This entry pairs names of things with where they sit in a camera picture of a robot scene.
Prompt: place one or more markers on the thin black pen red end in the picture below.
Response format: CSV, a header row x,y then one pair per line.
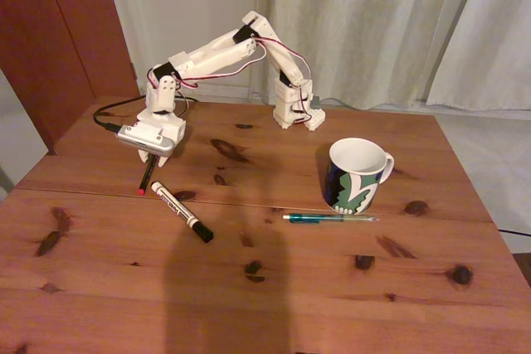
x,y
146,176

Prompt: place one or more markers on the white marker black cap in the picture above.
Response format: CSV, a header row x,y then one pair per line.
x,y
180,211

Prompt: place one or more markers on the green transparent pen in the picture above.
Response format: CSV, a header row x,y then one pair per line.
x,y
315,218

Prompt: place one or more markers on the white furniture panel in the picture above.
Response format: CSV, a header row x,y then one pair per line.
x,y
18,138

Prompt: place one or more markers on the brown wooden door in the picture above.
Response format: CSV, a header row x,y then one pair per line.
x,y
54,39

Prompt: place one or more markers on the white mug green blue pattern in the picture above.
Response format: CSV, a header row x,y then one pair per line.
x,y
350,192

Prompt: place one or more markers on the white curtain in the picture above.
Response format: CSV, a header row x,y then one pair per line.
x,y
394,26
489,39

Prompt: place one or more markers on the silver camera box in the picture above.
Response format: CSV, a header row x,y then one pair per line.
x,y
145,140

